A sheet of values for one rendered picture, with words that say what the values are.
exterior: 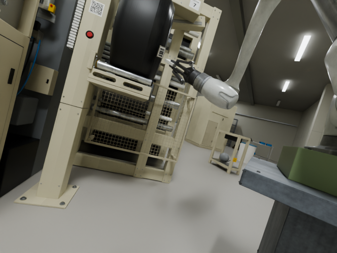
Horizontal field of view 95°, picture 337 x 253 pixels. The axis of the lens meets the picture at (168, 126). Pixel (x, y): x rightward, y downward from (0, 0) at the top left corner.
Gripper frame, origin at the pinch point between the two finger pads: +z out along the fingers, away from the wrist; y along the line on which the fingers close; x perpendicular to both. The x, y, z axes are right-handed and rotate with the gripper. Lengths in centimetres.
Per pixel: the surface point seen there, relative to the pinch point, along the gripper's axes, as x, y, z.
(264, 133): 1189, 360, -69
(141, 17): -10.3, -13.7, 19.8
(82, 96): -31, 38, 31
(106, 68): -21.3, 16.7, 26.2
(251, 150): 478, 220, -70
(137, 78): -7.7, 16.3, 13.8
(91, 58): -28.8, 13.7, 29.4
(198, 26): 75, -24, 44
